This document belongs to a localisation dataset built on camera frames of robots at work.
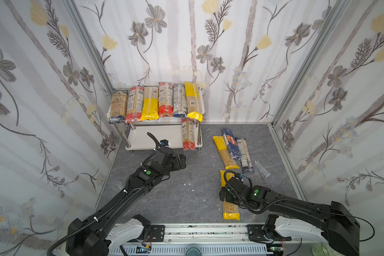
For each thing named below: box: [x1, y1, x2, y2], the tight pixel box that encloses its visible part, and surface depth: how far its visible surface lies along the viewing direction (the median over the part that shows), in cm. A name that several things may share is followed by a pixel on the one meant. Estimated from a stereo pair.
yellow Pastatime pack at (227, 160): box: [212, 135, 240, 170], surface depth 103 cm
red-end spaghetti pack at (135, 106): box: [125, 86, 145, 124], surface depth 78 cm
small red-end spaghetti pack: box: [181, 117, 196, 151], surface depth 103 cm
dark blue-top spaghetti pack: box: [107, 88, 129, 124], surface depth 79 cm
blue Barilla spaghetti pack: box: [221, 126, 243, 160], surface depth 106 cm
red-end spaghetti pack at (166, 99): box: [158, 82, 174, 118], surface depth 81 cm
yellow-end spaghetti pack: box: [140, 86, 160, 121], surface depth 79 cm
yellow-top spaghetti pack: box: [184, 81, 203, 123], surface depth 78 cm
